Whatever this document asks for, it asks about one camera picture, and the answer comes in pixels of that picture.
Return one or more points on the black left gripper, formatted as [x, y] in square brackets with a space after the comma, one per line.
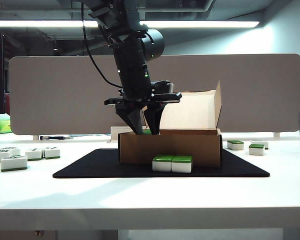
[165, 98]

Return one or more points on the green-backed white mahjong tile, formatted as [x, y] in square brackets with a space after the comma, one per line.
[146, 131]
[235, 145]
[265, 144]
[162, 166]
[256, 150]
[182, 166]

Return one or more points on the white rectangular box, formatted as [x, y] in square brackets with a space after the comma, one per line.
[114, 135]

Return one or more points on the brown cardboard paper box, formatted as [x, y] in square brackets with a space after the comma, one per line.
[185, 150]

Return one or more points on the three bamboo mahjong tile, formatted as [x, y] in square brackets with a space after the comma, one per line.
[51, 153]

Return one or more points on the two bamboo mahjong tile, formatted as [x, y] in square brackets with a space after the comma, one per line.
[34, 154]

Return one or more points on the eight bamboo mahjong tile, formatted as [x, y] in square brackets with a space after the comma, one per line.
[14, 151]

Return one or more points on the bird print mahjong tile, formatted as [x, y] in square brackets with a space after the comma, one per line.
[13, 163]

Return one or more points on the black rectangular mat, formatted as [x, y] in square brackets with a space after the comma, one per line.
[90, 165]

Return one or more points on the grey-brown desk divider panel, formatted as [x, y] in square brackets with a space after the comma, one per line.
[52, 95]

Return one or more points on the black screwdriver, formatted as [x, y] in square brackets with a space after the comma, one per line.
[50, 137]

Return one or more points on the pendant ceiling lamp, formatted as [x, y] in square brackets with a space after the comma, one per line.
[55, 49]

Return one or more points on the dark red cabinet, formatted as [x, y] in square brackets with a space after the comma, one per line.
[7, 105]

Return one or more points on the bright green package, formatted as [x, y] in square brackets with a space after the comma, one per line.
[0, 127]

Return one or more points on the metal bolt under table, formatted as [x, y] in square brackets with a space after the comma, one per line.
[38, 233]

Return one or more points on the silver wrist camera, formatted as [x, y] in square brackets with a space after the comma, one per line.
[171, 88]

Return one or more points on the white divider bracket foot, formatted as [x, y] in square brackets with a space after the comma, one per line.
[35, 137]
[276, 135]

